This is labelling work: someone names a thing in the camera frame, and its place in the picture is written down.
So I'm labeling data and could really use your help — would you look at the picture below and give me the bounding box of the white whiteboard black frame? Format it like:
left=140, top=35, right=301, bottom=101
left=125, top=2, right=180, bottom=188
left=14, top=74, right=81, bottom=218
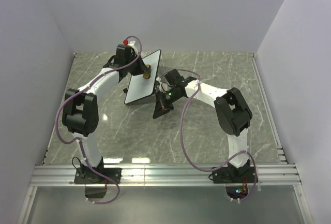
left=124, top=50, right=161, bottom=104

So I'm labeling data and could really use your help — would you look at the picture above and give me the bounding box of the aluminium rail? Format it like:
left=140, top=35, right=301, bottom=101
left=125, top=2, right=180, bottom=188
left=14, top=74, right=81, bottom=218
left=29, top=164, right=302, bottom=187
left=249, top=53, right=288, bottom=164

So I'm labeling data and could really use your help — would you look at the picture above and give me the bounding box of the aluminium front rail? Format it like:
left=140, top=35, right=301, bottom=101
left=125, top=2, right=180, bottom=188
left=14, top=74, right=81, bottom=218
left=29, top=164, right=302, bottom=187

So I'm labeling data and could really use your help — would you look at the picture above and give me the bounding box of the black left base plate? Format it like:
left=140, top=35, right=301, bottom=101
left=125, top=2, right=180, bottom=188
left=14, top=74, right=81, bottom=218
left=73, top=167, right=122, bottom=184

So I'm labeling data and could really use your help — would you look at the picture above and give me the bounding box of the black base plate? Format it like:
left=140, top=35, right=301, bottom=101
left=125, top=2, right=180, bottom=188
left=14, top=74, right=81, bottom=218
left=208, top=161, right=256, bottom=184
left=73, top=167, right=122, bottom=184

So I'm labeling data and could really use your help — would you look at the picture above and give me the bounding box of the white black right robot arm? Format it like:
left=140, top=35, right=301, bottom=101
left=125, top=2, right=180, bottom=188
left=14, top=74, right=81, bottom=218
left=153, top=69, right=253, bottom=183

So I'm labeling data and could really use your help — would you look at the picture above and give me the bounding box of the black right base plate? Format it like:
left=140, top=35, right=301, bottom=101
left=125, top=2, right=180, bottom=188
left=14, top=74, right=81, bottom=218
left=208, top=161, right=256, bottom=184

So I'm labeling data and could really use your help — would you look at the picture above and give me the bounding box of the yellow bone-shaped eraser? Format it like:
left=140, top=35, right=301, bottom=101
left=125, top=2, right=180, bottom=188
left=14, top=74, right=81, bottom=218
left=143, top=64, right=152, bottom=79

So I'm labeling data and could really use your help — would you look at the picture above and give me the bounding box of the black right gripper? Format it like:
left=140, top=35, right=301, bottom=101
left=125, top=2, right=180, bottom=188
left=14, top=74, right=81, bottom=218
left=153, top=89, right=182, bottom=120

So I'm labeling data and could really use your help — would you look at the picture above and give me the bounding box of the aluminium right side rail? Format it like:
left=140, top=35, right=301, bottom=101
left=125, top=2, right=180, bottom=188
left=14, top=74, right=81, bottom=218
left=249, top=53, right=288, bottom=164

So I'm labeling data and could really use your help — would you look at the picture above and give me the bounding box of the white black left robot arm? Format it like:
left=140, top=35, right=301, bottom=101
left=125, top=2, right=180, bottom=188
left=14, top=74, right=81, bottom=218
left=55, top=36, right=152, bottom=184

